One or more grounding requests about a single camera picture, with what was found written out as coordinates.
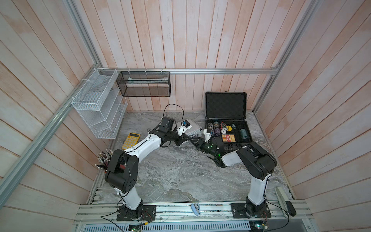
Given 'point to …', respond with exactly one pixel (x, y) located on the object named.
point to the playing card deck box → (228, 138)
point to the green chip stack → (243, 133)
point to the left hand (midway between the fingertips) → (187, 138)
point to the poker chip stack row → (214, 127)
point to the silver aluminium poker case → (195, 131)
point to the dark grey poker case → (225, 115)
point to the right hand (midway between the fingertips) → (189, 140)
